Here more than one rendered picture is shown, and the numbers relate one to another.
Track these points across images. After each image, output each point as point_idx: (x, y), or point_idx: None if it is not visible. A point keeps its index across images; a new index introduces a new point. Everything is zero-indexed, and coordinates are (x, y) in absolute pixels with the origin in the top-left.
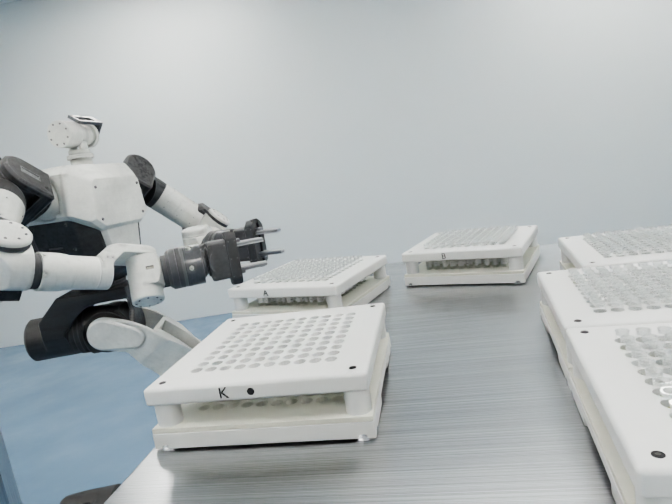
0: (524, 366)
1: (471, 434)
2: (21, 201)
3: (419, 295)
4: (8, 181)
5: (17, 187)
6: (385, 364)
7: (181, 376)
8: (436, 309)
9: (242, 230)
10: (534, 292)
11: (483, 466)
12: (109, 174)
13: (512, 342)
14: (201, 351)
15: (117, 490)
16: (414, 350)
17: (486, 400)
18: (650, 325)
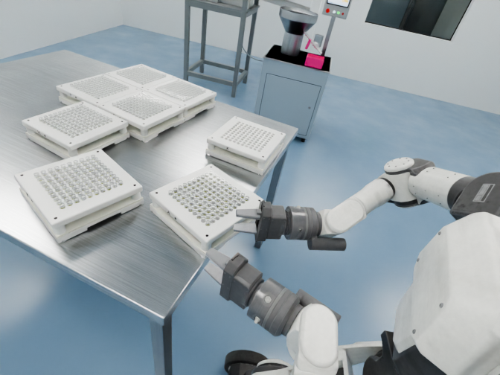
0: (182, 130)
1: (214, 123)
2: (448, 189)
3: (152, 186)
4: None
5: (465, 186)
6: None
7: (277, 134)
8: (164, 168)
9: (250, 264)
10: (116, 156)
11: (219, 119)
12: (455, 251)
13: (171, 138)
14: (273, 142)
15: (288, 142)
16: (199, 149)
17: (202, 127)
18: (172, 100)
